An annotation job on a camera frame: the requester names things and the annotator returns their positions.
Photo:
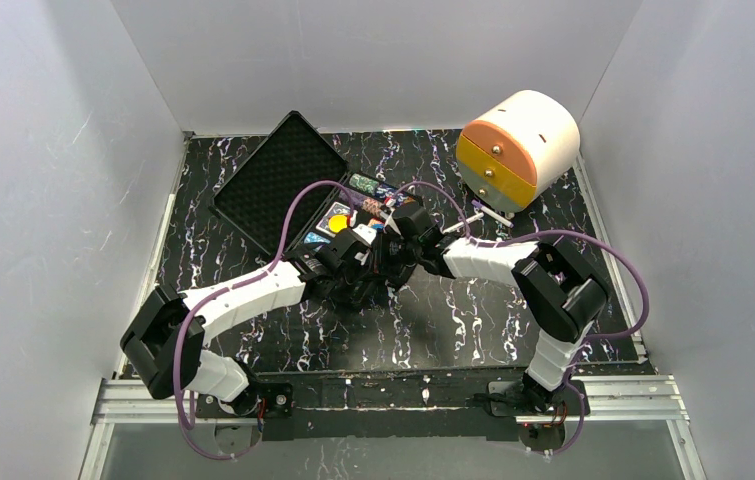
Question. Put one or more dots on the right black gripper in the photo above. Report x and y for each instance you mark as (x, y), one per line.
(397, 250)

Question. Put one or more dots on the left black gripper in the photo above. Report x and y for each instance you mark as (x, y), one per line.
(364, 273)

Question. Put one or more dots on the yellow dealer button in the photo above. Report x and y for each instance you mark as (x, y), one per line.
(338, 223)

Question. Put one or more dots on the blue playing card deck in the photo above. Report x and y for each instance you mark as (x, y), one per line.
(335, 209)

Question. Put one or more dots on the black poker set case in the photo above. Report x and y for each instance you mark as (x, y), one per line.
(282, 190)

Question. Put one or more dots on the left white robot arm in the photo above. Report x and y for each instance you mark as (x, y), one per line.
(167, 341)

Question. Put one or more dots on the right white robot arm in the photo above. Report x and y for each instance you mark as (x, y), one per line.
(564, 293)

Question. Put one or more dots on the white purple marker pen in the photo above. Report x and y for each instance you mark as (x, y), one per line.
(493, 214)

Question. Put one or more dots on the round pastel drawer box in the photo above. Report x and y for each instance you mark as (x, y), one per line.
(512, 153)

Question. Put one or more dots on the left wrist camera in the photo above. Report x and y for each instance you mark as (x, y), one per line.
(365, 234)

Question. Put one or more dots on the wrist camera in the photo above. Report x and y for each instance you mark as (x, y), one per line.
(389, 224)
(365, 234)

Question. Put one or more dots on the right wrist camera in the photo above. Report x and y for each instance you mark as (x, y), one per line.
(389, 224)

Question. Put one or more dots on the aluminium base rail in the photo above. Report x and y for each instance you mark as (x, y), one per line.
(611, 398)

